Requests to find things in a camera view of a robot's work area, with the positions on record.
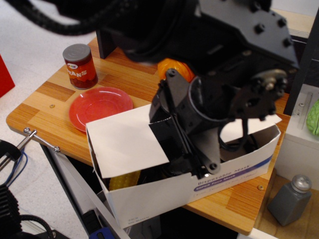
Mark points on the metal table clamp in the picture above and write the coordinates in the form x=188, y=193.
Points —
x=10, y=152

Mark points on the dark brick backsplash panel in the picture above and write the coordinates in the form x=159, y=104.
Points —
x=106, y=43

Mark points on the red beans can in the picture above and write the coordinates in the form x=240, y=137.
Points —
x=80, y=66

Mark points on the white disposable mask box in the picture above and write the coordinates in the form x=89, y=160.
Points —
x=124, y=143

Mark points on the orange toy pumpkin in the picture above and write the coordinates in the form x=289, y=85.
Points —
x=181, y=67

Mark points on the red box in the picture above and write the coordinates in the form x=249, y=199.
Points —
x=6, y=81

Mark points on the yellow toy corn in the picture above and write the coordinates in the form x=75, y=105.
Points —
x=124, y=181

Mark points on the grey salt shaker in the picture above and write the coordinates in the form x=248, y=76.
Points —
x=291, y=200

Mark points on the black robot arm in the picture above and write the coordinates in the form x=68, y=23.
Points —
x=240, y=51

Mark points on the red plastic plate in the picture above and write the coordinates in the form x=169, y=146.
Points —
x=96, y=104

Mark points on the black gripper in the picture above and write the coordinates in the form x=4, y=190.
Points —
x=185, y=118

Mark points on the green toy vegetable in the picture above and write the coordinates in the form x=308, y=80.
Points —
x=312, y=120

